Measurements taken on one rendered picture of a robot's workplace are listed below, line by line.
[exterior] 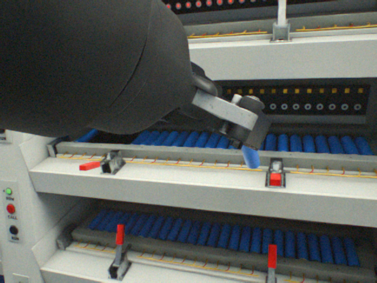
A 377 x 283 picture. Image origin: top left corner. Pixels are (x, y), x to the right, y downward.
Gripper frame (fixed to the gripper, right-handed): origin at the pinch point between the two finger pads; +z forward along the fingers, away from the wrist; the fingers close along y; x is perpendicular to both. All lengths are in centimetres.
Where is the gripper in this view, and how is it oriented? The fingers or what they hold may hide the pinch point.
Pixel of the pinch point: (240, 128)
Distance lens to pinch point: 31.1
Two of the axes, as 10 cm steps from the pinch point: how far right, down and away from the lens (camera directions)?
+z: 5.0, 1.5, 8.5
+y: -7.7, -3.8, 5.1
